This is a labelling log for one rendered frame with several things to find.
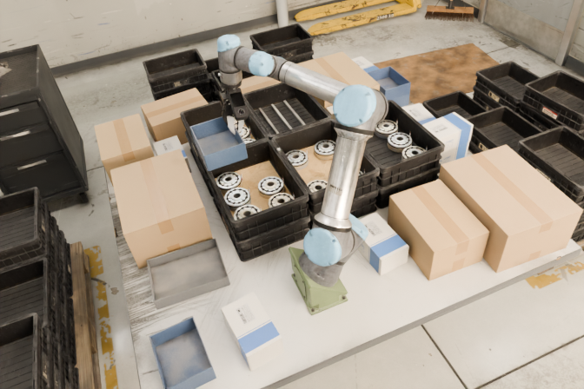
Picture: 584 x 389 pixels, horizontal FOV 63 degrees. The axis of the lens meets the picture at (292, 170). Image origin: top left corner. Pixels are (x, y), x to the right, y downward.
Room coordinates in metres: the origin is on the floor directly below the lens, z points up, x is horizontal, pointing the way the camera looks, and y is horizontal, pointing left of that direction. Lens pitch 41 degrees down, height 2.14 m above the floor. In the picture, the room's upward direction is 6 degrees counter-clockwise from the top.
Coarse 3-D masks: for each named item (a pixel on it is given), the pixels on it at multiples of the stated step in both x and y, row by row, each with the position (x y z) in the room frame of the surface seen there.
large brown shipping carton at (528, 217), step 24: (456, 168) 1.35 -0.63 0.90; (480, 168) 1.34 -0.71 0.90; (504, 168) 1.32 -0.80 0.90; (528, 168) 1.31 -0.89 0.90; (456, 192) 1.27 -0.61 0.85; (480, 192) 1.21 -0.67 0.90; (504, 192) 1.20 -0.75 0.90; (528, 192) 1.19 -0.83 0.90; (552, 192) 1.18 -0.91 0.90; (480, 216) 1.13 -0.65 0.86; (504, 216) 1.09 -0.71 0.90; (528, 216) 1.08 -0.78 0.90; (552, 216) 1.06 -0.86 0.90; (576, 216) 1.08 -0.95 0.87; (504, 240) 1.01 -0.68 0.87; (528, 240) 1.03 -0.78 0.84; (552, 240) 1.06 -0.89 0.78; (504, 264) 1.01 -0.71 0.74
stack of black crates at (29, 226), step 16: (16, 192) 1.84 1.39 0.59; (32, 192) 1.85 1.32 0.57; (0, 208) 1.80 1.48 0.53; (16, 208) 1.82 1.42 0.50; (32, 208) 1.82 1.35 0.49; (48, 208) 1.84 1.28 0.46; (0, 224) 1.73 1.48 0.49; (16, 224) 1.72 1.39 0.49; (32, 224) 1.71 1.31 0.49; (48, 224) 1.72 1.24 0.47; (0, 240) 1.62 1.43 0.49; (16, 240) 1.61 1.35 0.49; (32, 240) 1.50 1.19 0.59; (48, 240) 1.61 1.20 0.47; (64, 240) 1.82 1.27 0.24; (0, 256) 1.46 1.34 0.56; (16, 256) 1.47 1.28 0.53; (32, 256) 1.49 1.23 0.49; (48, 256) 1.51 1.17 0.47; (64, 256) 1.68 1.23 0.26; (64, 272) 1.57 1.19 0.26
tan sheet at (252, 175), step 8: (248, 168) 1.56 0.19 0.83; (256, 168) 1.55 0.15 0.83; (264, 168) 1.55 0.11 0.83; (272, 168) 1.54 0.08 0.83; (248, 176) 1.51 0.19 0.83; (256, 176) 1.50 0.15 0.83; (264, 176) 1.50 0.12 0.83; (248, 184) 1.46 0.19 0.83; (256, 184) 1.46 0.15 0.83; (256, 192) 1.41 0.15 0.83; (288, 192) 1.39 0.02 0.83; (256, 200) 1.36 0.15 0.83; (264, 200) 1.36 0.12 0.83; (264, 208) 1.31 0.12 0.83
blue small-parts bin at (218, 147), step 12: (216, 120) 1.51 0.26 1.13; (192, 132) 1.44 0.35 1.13; (204, 132) 1.49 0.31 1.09; (216, 132) 1.50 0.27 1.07; (228, 132) 1.50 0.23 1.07; (204, 144) 1.44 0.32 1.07; (216, 144) 1.44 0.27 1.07; (228, 144) 1.43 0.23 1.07; (240, 144) 1.33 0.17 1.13; (204, 156) 1.29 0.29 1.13; (216, 156) 1.30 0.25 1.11; (228, 156) 1.32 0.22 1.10; (240, 156) 1.33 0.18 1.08
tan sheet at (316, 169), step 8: (312, 152) 1.63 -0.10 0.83; (312, 160) 1.57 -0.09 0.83; (320, 160) 1.57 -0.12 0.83; (328, 160) 1.56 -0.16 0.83; (304, 168) 1.52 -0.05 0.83; (312, 168) 1.52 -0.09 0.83; (320, 168) 1.51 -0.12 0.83; (328, 168) 1.51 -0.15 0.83; (304, 176) 1.47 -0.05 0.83; (312, 176) 1.47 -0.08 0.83; (320, 176) 1.46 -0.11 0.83
